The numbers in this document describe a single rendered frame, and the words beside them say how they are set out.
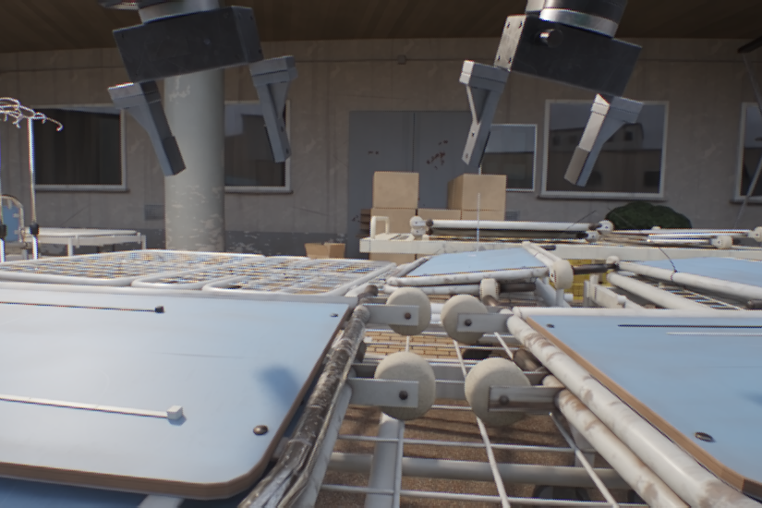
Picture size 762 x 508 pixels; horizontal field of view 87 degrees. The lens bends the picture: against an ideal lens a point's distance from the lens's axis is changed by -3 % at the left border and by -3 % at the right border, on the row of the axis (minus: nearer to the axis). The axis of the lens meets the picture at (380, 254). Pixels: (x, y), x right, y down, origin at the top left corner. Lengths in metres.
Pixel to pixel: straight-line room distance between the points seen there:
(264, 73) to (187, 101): 4.33
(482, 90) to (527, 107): 6.12
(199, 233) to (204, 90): 1.44
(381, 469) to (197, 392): 0.20
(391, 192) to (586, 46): 3.33
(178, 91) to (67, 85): 4.03
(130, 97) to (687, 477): 0.57
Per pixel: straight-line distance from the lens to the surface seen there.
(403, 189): 3.76
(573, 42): 0.48
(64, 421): 0.35
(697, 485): 0.31
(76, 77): 8.61
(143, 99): 0.53
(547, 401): 0.45
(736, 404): 0.42
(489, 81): 0.46
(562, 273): 0.93
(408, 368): 0.41
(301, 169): 6.50
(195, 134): 4.71
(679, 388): 0.42
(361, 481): 1.24
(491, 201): 3.90
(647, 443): 0.34
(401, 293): 0.54
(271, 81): 0.46
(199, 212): 4.64
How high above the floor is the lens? 0.69
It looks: 5 degrees down
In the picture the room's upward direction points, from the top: 1 degrees clockwise
